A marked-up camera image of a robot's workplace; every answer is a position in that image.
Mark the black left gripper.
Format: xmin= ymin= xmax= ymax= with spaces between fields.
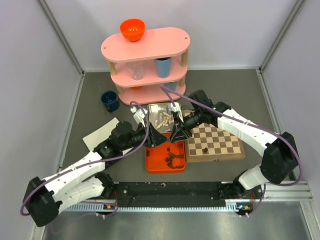
xmin=121 ymin=122 xmax=170 ymax=151

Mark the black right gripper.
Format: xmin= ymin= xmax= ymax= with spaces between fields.
xmin=169 ymin=109 xmax=204 ymax=143

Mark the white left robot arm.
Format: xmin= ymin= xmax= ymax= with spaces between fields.
xmin=20 ymin=121 xmax=169 ymax=227

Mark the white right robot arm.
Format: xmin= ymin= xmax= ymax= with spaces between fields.
xmin=170 ymin=90 xmax=301 ymax=198

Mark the wooden chess board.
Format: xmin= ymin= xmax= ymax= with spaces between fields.
xmin=184 ymin=123 xmax=246 ymax=163

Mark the orange tin box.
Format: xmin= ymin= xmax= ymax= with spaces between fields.
xmin=145 ymin=140 xmax=187 ymax=174

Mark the blue cup bottom shelf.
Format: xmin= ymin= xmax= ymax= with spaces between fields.
xmin=164 ymin=81 xmax=178 ymax=91

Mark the blue cup shelf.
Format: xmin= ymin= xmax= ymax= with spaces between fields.
xmin=164 ymin=81 xmax=178 ymax=91
xmin=154 ymin=57 xmax=172 ymax=79

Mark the dark blue mug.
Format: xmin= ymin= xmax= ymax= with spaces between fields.
xmin=100 ymin=90 xmax=120 ymax=113

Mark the pink three-tier shelf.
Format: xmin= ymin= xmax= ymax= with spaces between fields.
xmin=101 ymin=27 xmax=191 ymax=105

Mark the white paper sheet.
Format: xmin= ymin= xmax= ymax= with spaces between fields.
xmin=82 ymin=117 xmax=120 ymax=152

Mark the blue cup middle shelf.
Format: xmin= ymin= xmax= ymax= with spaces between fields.
xmin=154 ymin=57 xmax=172 ymax=79

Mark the clear glass cup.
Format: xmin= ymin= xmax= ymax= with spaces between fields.
xmin=126 ymin=61 xmax=145 ymax=80

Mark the orange bowl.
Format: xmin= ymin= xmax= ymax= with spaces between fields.
xmin=119 ymin=18 xmax=146 ymax=42

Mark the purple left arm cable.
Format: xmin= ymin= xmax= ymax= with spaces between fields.
xmin=19 ymin=100 xmax=150 ymax=221

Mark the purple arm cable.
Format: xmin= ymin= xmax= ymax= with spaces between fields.
xmin=19 ymin=100 xmax=150 ymax=221
xmin=159 ymin=84 xmax=304 ymax=218

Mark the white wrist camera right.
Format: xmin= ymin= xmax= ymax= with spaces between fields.
xmin=166 ymin=102 xmax=183 ymax=119

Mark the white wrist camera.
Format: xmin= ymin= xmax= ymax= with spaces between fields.
xmin=166 ymin=102 xmax=183 ymax=119
xmin=130 ymin=106 xmax=148 ymax=126

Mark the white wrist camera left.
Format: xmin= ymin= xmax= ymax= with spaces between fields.
xmin=130 ymin=106 xmax=148 ymax=126

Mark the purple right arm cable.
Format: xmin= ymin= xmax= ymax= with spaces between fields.
xmin=159 ymin=84 xmax=304 ymax=218

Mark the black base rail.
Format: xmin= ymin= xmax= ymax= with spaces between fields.
xmin=91 ymin=181 xmax=262 ymax=208

